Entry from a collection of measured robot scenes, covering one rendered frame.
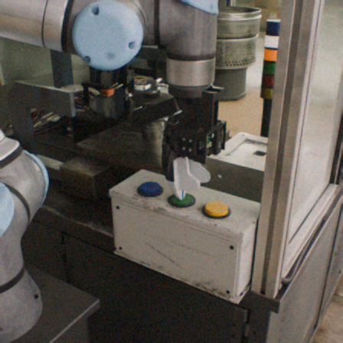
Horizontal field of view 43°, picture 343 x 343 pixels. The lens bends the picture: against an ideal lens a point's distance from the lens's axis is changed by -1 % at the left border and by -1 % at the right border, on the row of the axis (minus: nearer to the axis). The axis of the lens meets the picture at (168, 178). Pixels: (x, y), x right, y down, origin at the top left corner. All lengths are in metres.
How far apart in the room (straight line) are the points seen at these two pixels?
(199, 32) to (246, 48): 1.17
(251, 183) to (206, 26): 0.40
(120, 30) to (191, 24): 0.17
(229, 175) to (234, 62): 0.90
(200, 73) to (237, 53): 1.13
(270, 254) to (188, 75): 0.34
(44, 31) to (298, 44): 0.33
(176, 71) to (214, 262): 0.33
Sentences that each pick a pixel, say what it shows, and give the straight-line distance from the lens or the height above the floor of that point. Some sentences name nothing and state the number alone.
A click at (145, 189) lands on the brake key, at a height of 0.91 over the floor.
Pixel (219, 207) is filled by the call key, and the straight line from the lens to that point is 0.76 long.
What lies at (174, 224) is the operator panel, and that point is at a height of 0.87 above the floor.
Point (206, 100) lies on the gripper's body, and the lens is 0.68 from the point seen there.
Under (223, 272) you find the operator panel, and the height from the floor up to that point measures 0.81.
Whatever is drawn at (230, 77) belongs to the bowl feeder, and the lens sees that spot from 1.84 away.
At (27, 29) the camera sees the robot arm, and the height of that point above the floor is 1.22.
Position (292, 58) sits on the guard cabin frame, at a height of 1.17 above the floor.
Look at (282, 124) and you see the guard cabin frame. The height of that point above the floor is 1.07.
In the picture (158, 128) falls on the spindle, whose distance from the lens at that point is 1.18.
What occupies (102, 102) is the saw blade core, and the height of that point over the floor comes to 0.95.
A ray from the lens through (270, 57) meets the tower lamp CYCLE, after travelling 1.14.
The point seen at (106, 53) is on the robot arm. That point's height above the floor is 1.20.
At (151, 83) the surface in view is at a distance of 1.16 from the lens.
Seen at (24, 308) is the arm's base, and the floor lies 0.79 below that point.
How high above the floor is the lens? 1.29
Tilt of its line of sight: 27 degrees down
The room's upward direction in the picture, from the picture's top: straight up
